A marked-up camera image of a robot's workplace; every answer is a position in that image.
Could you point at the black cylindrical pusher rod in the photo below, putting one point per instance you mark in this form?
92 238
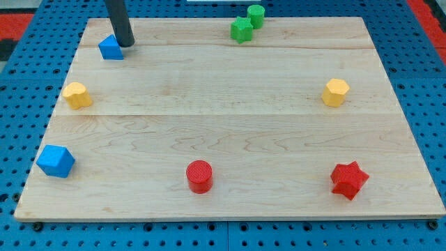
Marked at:
120 22

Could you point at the blue triangle block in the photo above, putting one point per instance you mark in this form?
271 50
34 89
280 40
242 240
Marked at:
110 49

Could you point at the yellow heart block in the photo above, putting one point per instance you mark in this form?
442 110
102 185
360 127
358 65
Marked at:
77 95

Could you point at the green star block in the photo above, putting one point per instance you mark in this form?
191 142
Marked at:
241 29

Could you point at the green cylinder block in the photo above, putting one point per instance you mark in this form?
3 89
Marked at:
256 13

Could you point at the blue cube block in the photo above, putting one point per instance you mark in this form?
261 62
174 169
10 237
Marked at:
56 161

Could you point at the red cylinder block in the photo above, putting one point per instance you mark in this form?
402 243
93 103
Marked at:
199 175

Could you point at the light wooden board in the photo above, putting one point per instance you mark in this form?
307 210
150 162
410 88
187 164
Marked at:
186 91

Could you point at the yellow hexagon block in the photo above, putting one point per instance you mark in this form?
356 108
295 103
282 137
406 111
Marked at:
334 93

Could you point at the red star block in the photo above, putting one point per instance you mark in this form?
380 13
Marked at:
348 179

